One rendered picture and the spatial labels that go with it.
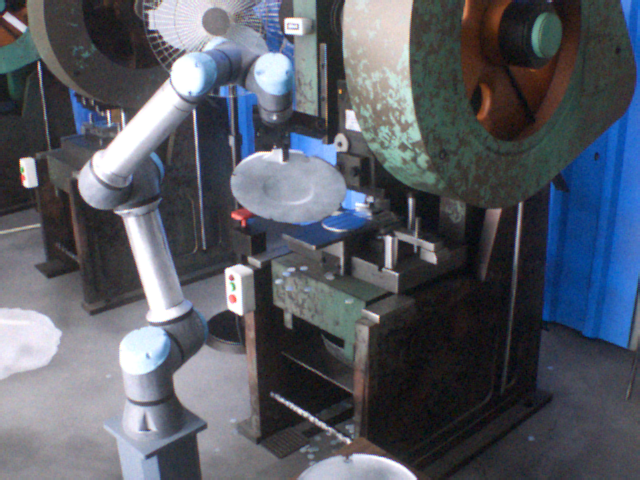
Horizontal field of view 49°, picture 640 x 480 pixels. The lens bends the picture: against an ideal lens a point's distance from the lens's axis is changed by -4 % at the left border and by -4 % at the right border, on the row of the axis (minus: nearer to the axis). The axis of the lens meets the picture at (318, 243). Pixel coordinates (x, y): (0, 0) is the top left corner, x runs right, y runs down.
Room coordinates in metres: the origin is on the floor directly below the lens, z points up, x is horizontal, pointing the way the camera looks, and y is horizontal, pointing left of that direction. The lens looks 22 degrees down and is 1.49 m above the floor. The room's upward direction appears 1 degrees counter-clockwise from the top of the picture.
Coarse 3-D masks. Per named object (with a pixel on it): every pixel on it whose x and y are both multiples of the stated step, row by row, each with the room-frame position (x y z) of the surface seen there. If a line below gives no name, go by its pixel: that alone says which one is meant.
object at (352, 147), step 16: (352, 112) 1.96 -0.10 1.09; (352, 128) 1.96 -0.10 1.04; (336, 144) 1.99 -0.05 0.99; (352, 144) 1.97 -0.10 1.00; (336, 160) 1.97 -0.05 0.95; (352, 160) 1.92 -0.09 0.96; (368, 160) 1.92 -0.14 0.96; (352, 176) 1.92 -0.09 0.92; (368, 176) 1.92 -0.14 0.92; (384, 176) 1.93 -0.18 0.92
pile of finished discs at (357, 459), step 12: (336, 456) 1.40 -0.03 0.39; (360, 456) 1.40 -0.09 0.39; (372, 456) 1.40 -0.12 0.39; (312, 468) 1.36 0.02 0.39; (324, 468) 1.36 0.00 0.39; (336, 468) 1.36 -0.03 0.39; (348, 468) 1.36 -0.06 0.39; (360, 468) 1.36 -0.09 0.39; (372, 468) 1.36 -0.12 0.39; (384, 468) 1.36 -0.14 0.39; (396, 468) 1.35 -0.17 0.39
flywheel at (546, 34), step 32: (480, 0) 1.66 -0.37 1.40; (512, 0) 1.67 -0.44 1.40; (544, 0) 1.64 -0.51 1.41; (576, 0) 1.89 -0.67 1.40; (480, 32) 1.66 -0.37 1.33; (512, 32) 1.61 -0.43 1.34; (544, 32) 1.60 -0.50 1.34; (576, 32) 1.89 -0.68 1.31; (480, 64) 1.67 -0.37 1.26; (512, 64) 1.65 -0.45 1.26; (544, 64) 1.64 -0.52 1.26; (512, 96) 1.76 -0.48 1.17; (544, 96) 1.86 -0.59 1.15; (512, 128) 1.77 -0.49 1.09
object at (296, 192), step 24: (240, 168) 1.71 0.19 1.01; (264, 168) 1.71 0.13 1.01; (288, 168) 1.70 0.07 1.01; (312, 168) 1.70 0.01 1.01; (336, 168) 1.70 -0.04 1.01; (240, 192) 1.77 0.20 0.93; (264, 192) 1.76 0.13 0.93; (288, 192) 1.77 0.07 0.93; (312, 192) 1.76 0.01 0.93; (336, 192) 1.74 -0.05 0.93; (264, 216) 1.82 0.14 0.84; (288, 216) 1.82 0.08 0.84; (312, 216) 1.81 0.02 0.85
